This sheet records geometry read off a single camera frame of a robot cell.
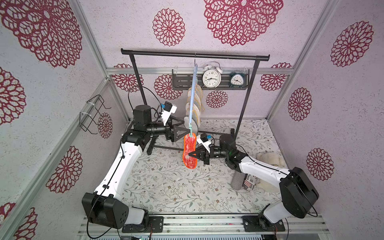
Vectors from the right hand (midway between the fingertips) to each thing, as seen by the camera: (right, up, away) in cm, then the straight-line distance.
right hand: (189, 152), depth 73 cm
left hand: (-2, +12, -6) cm, 14 cm away
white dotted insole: (+4, +28, +13) cm, 31 cm away
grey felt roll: (+27, -17, +13) cm, 35 cm away
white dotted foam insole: (+3, +13, +5) cm, 14 cm away
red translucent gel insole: (0, +3, -3) cm, 4 cm away
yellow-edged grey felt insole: (+3, +21, +9) cm, 23 cm away
